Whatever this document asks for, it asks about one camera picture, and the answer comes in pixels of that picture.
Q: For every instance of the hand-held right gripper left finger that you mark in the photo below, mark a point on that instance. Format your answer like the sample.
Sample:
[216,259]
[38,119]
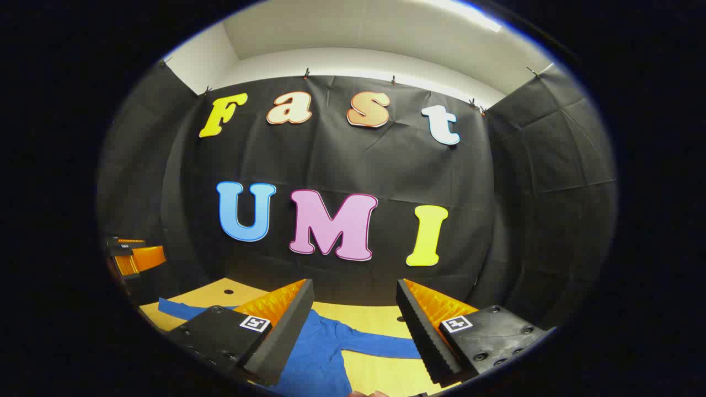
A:
[292,331]

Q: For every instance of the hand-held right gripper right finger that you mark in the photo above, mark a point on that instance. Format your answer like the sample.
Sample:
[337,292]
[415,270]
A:
[422,336]

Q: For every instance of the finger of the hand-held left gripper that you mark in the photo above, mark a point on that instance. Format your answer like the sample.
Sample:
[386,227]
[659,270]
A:
[126,266]
[149,258]

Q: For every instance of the blue button shirt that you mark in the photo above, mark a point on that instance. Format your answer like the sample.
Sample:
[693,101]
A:
[320,353]

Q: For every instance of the row of cloth clips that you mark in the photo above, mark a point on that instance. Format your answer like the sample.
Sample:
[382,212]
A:
[306,73]

